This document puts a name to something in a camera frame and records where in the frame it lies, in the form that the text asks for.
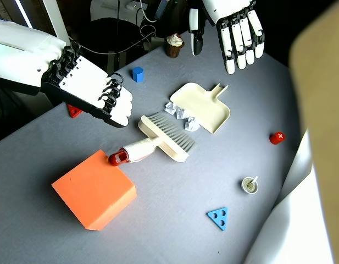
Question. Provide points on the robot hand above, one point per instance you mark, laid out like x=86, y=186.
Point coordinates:
x=84, y=79
x=227, y=9

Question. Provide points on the cream plastic dustpan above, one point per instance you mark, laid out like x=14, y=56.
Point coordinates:
x=202, y=104

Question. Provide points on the red triangle block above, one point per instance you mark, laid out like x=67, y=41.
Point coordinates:
x=74, y=111

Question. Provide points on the blue hexagonal block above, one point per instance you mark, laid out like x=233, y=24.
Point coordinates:
x=138, y=74

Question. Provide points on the toy cupcake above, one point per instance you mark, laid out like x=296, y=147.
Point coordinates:
x=174, y=45

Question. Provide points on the crumpled white paper ball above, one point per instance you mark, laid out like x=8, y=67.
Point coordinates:
x=182, y=113
x=191, y=124
x=170, y=107

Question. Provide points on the orange foam block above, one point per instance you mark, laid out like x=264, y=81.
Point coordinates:
x=95, y=189

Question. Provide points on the red cylinder with white cross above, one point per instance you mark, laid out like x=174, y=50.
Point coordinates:
x=277, y=138

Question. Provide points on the blurred beige panel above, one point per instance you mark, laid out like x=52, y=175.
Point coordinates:
x=323, y=110

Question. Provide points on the grey table cloth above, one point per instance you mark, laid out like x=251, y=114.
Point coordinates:
x=172, y=206

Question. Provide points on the small white spoon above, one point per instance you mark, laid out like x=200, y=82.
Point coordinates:
x=254, y=181

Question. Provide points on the small white cup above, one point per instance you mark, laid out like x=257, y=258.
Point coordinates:
x=247, y=189

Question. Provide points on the blue triangle block with holes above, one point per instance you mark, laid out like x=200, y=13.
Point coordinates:
x=220, y=217

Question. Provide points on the white robot body shell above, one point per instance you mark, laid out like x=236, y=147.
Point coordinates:
x=290, y=225

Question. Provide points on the white frame post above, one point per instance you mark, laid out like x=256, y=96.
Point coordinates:
x=58, y=19

